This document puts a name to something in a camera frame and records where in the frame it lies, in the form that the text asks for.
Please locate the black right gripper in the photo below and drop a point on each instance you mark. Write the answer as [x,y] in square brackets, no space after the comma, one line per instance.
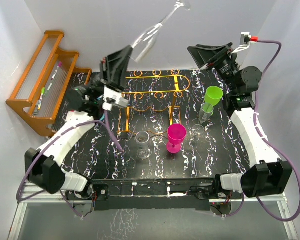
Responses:
[202,54]

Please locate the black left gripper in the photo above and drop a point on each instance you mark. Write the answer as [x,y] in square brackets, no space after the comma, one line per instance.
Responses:
[113,74]

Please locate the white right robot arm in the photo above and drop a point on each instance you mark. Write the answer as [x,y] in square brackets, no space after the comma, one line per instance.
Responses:
[268,174]

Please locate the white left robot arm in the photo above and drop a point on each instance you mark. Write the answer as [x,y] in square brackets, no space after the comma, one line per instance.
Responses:
[90,105]

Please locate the green plastic wine glass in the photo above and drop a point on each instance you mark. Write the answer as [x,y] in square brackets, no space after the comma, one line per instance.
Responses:
[213,95]

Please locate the clear short wine glass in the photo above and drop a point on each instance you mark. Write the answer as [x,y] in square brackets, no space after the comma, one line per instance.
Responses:
[143,142]

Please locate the orange wooden shelf rack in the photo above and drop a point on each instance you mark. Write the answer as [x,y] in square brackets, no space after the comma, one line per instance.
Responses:
[38,74]

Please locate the magenta plastic wine glass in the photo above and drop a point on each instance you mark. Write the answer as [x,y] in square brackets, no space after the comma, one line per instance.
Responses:
[176,134]

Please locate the pink capped marker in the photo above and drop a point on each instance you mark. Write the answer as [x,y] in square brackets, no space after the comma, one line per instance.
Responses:
[56,71]

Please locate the green capped marker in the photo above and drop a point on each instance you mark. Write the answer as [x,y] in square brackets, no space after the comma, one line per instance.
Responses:
[42,94]

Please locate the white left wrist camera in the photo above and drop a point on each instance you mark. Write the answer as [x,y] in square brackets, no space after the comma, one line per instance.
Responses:
[112,98]

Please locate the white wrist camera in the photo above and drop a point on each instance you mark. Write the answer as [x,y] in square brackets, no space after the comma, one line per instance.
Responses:
[112,98]
[245,41]

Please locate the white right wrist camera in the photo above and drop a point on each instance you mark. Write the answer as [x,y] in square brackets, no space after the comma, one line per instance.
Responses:
[245,41]

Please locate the gold wire wine glass rack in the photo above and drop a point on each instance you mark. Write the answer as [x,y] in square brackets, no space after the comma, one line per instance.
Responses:
[154,98]

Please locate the aluminium base frame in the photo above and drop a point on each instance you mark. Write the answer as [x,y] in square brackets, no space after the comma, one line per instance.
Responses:
[160,209]

